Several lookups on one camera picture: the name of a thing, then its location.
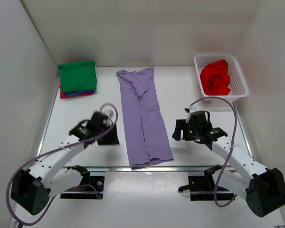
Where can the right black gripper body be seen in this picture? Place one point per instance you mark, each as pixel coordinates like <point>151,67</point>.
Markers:
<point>192,132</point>

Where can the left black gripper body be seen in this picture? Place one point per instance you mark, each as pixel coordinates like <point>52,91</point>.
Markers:
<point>101,127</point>

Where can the purple t-shirt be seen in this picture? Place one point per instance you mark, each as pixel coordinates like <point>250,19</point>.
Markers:
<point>146,137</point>

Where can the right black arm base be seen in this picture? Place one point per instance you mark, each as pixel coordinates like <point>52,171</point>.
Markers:
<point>201,187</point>

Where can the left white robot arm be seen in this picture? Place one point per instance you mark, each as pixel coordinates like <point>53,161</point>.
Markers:
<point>34,187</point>

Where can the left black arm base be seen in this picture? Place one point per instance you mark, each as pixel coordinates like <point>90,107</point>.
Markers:
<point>90,187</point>

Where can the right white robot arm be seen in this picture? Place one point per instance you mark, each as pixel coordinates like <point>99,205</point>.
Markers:
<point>262,188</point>

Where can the blue folded t-shirt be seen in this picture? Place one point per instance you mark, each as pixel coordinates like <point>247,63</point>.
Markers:
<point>79,92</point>

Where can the magenta folded t-shirt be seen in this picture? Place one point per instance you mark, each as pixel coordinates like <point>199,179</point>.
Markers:
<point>62,95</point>

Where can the red crumpled t-shirt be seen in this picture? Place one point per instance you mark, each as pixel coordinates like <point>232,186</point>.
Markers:
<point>215,78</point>

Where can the green folded t-shirt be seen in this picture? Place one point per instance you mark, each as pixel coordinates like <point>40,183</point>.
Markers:
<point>77,76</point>

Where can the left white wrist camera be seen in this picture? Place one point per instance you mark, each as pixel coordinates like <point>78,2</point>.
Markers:
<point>108,114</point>

